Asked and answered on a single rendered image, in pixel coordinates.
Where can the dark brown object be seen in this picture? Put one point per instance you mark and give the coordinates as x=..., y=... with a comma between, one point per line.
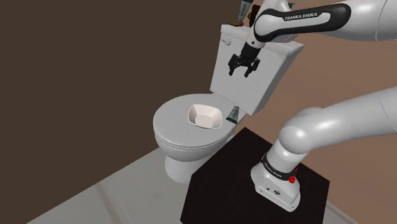
x=255, y=11

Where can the white square bowl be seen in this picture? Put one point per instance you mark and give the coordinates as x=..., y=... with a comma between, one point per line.
x=205, y=117

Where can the black robot stand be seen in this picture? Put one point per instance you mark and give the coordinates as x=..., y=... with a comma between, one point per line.
x=229, y=186

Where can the white toilet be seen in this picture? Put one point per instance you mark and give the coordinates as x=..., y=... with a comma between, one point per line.
x=173, y=127

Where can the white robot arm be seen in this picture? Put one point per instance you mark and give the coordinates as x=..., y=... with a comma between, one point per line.
x=335, y=124

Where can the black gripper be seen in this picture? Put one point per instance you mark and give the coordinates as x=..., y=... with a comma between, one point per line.
x=249, y=52

